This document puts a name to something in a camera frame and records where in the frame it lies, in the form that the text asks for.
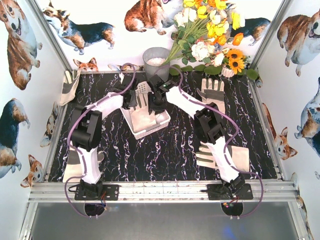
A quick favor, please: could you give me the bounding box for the artificial flower bouquet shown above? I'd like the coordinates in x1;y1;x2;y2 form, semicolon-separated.
164;0;246;66

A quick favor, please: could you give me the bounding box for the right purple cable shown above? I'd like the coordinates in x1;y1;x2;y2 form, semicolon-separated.
152;64;265;221

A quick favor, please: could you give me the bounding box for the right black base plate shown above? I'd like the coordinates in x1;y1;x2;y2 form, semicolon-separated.
200;183;254;200

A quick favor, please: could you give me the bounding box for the white perforated storage basket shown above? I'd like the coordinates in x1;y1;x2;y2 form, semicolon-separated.
121;80;172;140

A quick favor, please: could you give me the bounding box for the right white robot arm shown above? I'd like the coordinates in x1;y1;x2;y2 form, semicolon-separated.
147;75;245;197

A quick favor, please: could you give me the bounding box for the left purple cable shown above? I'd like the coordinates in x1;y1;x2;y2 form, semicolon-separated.
63;62;138;220

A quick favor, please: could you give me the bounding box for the white work glove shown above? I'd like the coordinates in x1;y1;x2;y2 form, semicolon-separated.
129;93;157;133

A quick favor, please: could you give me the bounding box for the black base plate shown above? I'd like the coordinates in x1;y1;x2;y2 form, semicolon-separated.
200;183;254;200
74;182;120;201

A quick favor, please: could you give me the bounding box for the right back work glove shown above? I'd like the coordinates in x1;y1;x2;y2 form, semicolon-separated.
197;78;226;114

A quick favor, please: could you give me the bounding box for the left front work glove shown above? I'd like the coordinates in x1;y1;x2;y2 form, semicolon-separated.
62;149;105;183

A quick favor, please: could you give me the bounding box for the front aluminium rail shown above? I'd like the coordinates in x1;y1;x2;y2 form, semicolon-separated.
27;179;298;204

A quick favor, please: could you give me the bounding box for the right front work glove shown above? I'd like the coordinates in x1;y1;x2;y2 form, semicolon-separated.
195;139;251;172

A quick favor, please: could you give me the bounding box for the purple cable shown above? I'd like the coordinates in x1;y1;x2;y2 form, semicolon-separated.
152;64;265;221
63;62;138;220

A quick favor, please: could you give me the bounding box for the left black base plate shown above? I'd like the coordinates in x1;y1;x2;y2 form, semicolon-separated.
74;182;120;201

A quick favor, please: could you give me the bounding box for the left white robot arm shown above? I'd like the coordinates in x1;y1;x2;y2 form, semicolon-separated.
67;73;136;200

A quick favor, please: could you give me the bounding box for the left back corner glove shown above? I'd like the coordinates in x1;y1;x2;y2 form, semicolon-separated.
58;69;81;106

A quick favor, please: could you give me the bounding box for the grey metal bucket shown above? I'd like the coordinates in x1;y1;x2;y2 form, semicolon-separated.
142;47;170;81

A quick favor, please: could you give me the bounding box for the small sunflower pot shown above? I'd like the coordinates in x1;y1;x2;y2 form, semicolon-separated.
220;48;251;78

